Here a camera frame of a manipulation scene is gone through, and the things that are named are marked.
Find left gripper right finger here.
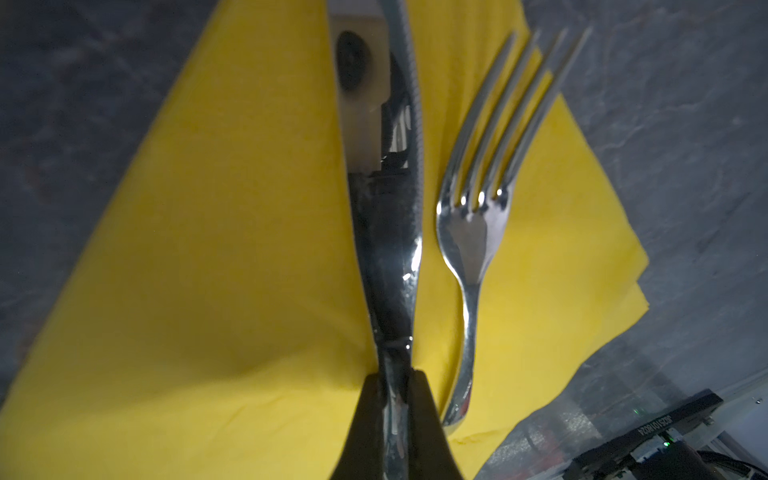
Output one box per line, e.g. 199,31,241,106
408,369,463,480

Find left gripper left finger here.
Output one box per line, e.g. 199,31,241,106
330,374,383,480

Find silver fork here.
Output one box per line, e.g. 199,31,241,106
436,28,592,434

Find silver knife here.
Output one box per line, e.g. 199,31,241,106
326,1,423,479

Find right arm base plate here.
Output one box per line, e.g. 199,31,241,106
562,389,724,479

